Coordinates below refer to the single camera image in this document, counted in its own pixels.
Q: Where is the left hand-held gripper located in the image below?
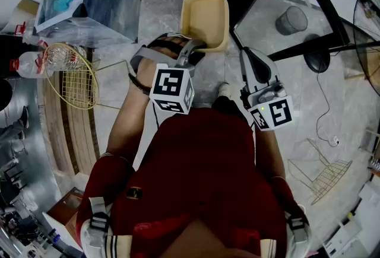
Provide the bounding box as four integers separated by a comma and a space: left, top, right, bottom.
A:
129, 33, 207, 115

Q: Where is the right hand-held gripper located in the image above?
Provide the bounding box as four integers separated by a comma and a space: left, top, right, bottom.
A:
239, 47, 295, 132

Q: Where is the beige plastic tub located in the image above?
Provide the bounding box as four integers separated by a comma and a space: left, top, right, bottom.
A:
180, 0, 230, 53

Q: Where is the person's right forearm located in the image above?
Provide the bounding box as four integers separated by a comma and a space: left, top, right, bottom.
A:
255, 128, 287, 180

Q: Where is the person's left forearm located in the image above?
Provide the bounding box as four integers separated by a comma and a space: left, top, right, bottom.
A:
105, 84, 153, 160

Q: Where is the person's left hand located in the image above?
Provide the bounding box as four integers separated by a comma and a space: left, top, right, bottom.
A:
136, 38, 182, 90

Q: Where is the person's right white shoe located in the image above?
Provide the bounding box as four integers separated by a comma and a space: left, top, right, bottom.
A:
218, 82, 235, 100

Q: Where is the black standing fan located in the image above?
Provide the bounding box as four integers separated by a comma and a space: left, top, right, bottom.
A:
303, 0, 380, 88

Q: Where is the grey mesh waste bin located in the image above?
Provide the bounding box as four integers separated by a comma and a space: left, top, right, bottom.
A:
275, 6, 309, 36

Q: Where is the black wristband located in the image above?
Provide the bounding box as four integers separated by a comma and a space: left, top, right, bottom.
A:
128, 72, 152, 96

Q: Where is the wooden board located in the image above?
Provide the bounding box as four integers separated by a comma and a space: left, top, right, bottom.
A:
344, 52, 380, 80

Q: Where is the person's red shirt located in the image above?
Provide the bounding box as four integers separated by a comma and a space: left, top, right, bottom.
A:
75, 108, 309, 258

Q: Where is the clear bottle red label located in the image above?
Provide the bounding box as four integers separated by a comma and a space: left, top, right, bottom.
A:
46, 43, 87, 72

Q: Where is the blue cloth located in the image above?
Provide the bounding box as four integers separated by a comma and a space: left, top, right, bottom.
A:
53, 0, 80, 12

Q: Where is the wooden slatted bench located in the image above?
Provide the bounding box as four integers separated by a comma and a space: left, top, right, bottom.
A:
41, 69, 100, 176

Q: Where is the small brown cardboard sheet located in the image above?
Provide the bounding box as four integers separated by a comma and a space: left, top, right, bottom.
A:
16, 0, 39, 16

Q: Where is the person's face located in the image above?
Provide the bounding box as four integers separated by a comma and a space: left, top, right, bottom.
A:
166, 217, 262, 258

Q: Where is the white cabinet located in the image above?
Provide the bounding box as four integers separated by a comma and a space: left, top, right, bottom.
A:
322, 182, 380, 258

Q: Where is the black round stool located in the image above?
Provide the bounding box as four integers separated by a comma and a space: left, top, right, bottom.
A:
0, 78, 14, 112

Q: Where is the brown wooden cabinet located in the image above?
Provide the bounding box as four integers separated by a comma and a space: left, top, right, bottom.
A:
47, 187, 86, 240

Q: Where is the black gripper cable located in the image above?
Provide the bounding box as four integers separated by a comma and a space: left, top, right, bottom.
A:
152, 101, 160, 128

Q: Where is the floor cable with white plug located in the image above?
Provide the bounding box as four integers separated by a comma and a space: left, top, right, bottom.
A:
315, 71, 341, 148

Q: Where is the gold wire basket stand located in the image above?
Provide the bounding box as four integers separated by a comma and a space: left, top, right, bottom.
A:
43, 42, 131, 111

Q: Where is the gold wire rack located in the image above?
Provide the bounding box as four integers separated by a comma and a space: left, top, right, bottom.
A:
287, 138, 353, 206

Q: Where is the grey shoulder strap with buckle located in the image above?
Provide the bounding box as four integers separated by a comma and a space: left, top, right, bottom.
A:
88, 196, 113, 234
285, 215, 306, 244

